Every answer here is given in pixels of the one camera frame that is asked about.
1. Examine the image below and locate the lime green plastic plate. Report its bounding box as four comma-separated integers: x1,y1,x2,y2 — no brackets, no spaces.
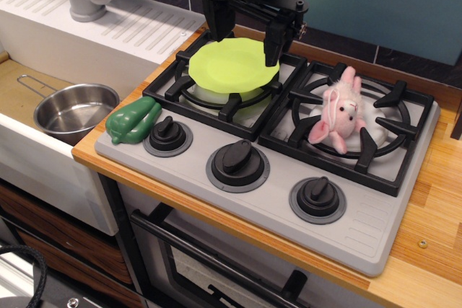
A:
188,38,279,94

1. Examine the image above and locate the black left burner grate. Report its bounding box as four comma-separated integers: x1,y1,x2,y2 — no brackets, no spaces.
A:
143,30,308,141

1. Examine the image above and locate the black burner grate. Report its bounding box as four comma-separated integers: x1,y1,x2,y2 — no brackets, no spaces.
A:
143,30,308,141
258,61,434,196

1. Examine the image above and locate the pink white stuffed rabbit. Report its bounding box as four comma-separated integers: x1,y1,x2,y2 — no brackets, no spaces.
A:
308,66,366,154

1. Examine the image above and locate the black left stove knob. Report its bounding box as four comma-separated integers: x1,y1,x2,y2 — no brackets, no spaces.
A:
142,116,193,158

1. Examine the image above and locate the black stove knob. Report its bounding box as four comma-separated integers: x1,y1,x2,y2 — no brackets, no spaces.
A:
289,177,347,225
206,140,270,193
142,116,193,158

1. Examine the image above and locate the black middle stove knob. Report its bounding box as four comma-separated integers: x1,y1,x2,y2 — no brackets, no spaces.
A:
206,140,270,193

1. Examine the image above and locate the green plastic bell pepper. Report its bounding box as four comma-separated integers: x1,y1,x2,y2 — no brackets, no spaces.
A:
105,97,162,145

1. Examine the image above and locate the black right burner grate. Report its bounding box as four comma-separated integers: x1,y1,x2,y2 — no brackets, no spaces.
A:
258,61,434,196

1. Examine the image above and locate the black right stove knob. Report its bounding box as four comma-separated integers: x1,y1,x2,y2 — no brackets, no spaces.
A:
289,177,347,225

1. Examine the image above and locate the stainless steel pot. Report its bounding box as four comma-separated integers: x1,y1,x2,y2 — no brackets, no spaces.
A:
17,74,120,146

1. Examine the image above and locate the white toy sink unit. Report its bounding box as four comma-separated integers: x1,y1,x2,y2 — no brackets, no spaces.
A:
1,0,204,236

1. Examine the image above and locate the grey toy stove top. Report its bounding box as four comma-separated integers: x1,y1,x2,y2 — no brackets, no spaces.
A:
93,32,441,278

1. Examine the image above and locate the wooden drawer front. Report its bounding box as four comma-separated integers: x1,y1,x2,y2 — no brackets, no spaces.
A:
1,180,143,307

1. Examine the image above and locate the black oven door handle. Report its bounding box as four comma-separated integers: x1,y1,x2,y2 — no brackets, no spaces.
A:
130,203,308,307

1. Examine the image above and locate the black cable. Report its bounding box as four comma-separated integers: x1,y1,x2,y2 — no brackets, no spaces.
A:
0,245,48,308

